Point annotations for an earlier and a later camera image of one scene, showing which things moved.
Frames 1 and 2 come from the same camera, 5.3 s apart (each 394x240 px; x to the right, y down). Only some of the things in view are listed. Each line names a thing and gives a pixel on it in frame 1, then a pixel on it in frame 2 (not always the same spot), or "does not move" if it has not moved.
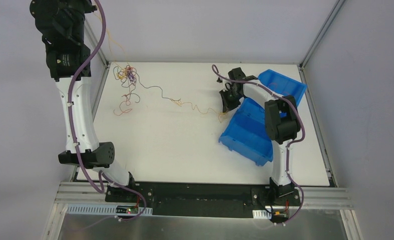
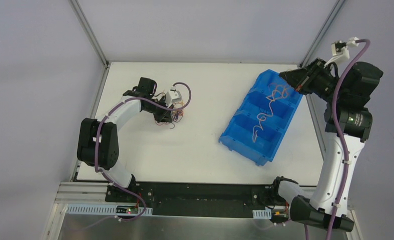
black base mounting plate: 206,200 does not move
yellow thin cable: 219,113 → 271,109
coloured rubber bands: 128,76 → 176,115
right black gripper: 232,91 → 310,78
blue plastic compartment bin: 245,131 does not move
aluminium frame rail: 87,193 does not move
